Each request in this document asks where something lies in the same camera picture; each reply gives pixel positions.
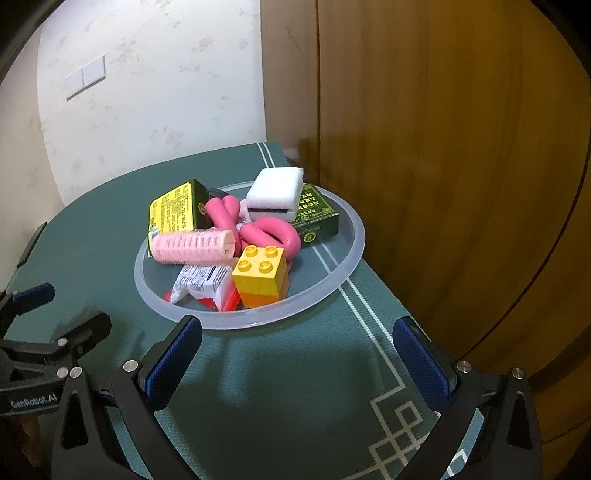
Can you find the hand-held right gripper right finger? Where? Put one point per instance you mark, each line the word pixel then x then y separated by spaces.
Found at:
pixel 420 364

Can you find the clear plastic bowl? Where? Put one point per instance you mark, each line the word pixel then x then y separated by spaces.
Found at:
pixel 344 265

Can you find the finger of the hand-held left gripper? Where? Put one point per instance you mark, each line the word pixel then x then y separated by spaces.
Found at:
pixel 32 294
pixel 83 330

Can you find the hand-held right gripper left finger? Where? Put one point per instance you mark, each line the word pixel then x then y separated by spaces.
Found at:
pixel 173 360

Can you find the short pink foam curler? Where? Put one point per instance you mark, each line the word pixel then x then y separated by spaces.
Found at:
pixel 219 212

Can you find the wooden wardrobe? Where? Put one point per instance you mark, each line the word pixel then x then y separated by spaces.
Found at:
pixel 461 161

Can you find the white red snack packet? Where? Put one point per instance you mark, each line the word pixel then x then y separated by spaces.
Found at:
pixel 198 281

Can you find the yellow orange toy brick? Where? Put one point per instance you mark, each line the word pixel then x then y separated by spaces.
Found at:
pixel 258 272

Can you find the green gold-print box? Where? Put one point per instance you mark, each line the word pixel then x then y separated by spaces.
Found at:
pixel 318 217
pixel 175 212

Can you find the white wall switch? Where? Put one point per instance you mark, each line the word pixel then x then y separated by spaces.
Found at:
pixel 85 76

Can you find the white sponge black stripe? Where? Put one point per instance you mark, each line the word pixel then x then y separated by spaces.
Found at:
pixel 272 191

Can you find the long pink foam curler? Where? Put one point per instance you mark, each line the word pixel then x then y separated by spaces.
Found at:
pixel 272 230

